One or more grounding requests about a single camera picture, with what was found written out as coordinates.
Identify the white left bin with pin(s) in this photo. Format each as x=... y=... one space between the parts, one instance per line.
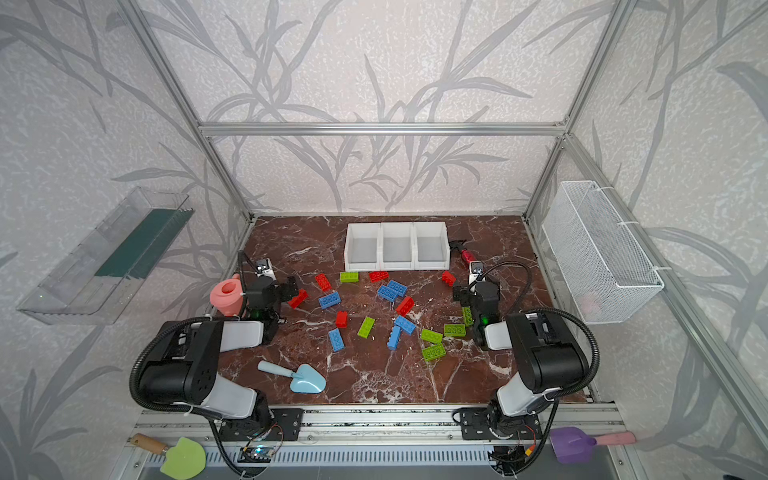
x=361 y=253

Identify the red lego small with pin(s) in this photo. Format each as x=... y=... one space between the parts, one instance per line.
x=342 y=319

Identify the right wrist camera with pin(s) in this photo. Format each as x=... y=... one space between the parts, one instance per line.
x=475 y=268

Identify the white wire basket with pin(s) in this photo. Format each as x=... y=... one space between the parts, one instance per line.
x=607 y=272

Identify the pink watering can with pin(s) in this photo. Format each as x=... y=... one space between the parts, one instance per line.
x=227 y=297

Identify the green lego right flat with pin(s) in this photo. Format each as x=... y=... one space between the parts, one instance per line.
x=454 y=330

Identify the green lego upright right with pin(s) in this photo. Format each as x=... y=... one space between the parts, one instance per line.
x=467 y=316

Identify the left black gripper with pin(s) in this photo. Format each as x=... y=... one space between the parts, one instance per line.
x=285 y=289

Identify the white bin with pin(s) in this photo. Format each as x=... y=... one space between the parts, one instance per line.
x=432 y=246
x=397 y=246
x=361 y=253

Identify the purple scoop pink handle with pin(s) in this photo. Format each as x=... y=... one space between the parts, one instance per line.
x=571 y=445

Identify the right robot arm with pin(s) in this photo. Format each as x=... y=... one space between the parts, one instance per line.
x=555 y=354

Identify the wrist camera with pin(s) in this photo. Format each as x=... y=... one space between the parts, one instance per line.
x=475 y=268
x=263 y=267

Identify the green lego centre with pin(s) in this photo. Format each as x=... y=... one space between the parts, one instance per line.
x=366 y=327

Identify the light blue toy shovel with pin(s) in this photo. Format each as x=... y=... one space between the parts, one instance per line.
x=304 y=380

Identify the green lego bottom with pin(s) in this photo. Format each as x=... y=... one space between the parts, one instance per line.
x=433 y=352

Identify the blue lego upright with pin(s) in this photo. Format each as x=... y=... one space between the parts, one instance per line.
x=394 y=337

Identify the green spatula wooden handle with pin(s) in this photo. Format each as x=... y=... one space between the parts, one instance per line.
x=182 y=461

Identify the white right bin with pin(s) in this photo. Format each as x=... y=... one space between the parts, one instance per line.
x=432 y=246

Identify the electronics board left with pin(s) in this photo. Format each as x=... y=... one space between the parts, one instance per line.
x=258 y=454

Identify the green lego top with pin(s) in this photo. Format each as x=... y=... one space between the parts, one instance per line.
x=349 y=277

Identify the clear plastic wall tray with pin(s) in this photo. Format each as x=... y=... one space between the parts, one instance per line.
x=95 y=282

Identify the green lego lower middle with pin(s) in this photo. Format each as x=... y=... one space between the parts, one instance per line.
x=431 y=336

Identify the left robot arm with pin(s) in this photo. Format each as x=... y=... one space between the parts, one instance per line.
x=178 y=371

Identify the white middle bin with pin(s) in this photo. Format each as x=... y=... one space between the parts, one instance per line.
x=397 y=246

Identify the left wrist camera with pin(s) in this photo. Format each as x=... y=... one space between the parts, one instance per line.
x=263 y=267

